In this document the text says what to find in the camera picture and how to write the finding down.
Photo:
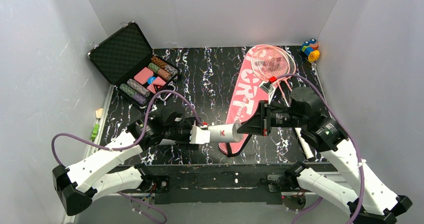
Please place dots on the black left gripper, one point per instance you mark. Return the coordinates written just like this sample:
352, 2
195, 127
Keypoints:
187, 133

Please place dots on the pink racket cover bag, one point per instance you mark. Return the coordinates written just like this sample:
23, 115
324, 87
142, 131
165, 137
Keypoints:
246, 95

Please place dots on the green clip on rail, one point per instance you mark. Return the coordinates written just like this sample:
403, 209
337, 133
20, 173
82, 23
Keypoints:
94, 132

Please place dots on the black poker chip case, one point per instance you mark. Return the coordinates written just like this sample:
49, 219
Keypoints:
127, 61

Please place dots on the black front mounting base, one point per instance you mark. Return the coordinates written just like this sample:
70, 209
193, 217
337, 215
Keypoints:
216, 183

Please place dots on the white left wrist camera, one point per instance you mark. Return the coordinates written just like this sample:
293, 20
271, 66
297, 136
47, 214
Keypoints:
200, 135

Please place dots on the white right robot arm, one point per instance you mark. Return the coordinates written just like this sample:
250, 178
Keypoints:
366, 199

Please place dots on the pink badminton racket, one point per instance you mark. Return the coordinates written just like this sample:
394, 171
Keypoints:
291, 70
269, 61

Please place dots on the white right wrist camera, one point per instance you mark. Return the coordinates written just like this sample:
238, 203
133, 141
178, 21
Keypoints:
268, 87

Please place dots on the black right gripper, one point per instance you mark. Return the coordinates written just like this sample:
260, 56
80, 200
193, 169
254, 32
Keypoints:
266, 118

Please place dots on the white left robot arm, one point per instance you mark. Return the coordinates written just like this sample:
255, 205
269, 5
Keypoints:
92, 178

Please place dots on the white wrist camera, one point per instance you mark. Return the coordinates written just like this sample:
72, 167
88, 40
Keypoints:
200, 135
268, 87

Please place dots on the beige wooden block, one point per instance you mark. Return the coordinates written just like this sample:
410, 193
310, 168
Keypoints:
99, 113

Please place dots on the white shuttlecock tube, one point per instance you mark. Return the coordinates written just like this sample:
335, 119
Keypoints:
220, 133

